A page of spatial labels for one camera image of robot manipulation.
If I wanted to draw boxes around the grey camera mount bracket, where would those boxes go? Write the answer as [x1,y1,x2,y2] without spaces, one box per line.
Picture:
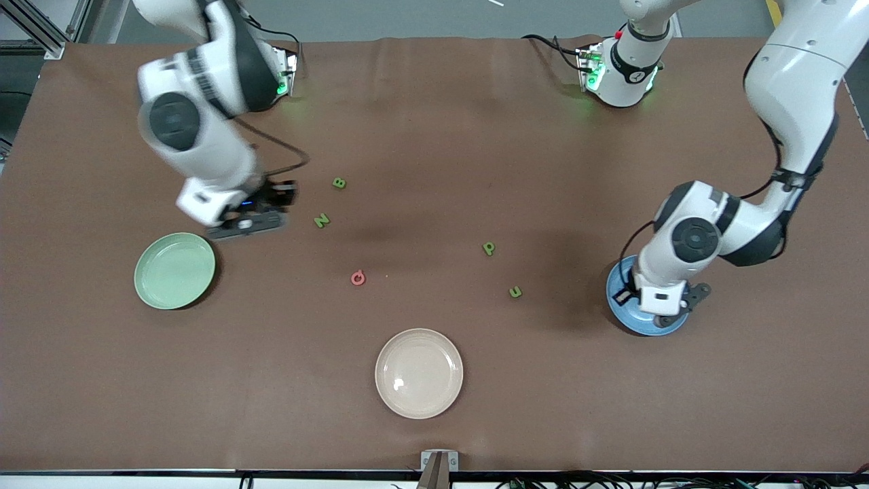
[418,450,459,489]

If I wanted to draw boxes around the black left arm base cable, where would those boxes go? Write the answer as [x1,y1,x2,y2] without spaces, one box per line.
[521,34,585,72]

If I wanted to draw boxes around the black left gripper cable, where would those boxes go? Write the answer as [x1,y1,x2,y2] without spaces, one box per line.
[618,51,815,293]

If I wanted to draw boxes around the black arm base cable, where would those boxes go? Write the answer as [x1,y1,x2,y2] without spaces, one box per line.
[521,34,585,72]
[244,17,303,65]

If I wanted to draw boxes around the blue plate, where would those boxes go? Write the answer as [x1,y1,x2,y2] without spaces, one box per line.
[606,257,690,337]

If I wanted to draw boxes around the black right arm base cable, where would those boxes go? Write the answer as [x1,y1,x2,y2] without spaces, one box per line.
[244,17,303,65]

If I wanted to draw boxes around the beige plate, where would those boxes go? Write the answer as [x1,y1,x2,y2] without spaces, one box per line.
[375,328,464,420]

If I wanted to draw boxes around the aluminium frame beams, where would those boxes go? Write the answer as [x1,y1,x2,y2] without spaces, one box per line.
[0,0,113,60]

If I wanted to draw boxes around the green plate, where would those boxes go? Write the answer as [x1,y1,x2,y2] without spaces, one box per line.
[134,232,217,310]

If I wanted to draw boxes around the brown table cover sheet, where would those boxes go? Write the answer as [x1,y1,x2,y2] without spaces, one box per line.
[0,35,869,473]

